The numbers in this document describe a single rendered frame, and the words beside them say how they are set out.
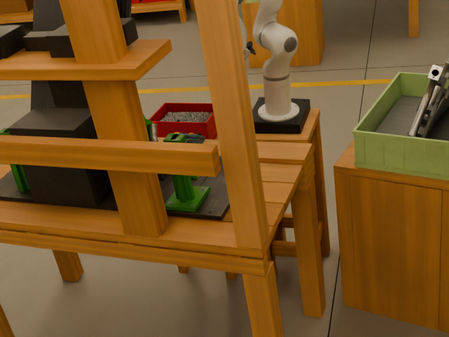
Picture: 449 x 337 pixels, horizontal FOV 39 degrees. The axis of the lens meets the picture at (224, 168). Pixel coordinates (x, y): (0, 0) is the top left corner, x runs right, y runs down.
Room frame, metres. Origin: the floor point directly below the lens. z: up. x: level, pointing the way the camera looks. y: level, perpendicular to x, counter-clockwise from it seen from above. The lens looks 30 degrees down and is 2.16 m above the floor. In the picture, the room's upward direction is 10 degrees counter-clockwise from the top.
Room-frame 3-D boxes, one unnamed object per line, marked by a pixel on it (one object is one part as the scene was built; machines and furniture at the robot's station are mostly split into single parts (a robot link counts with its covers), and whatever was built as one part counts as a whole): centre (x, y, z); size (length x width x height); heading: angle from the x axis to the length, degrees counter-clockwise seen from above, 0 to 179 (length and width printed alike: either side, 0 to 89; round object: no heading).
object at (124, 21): (1.97, 0.28, 1.59); 0.15 x 0.07 x 0.07; 64
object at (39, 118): (2.22, 0.60, 1.07); 0.30 x 0.18 x 0.34; 64
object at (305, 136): (2.63, -0.29, 0.83); 0.32 x 0.32 x 0.04; 68
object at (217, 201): (2.30, 0.45, 0.89); 1.10 x 0.42 x 0.02; 64
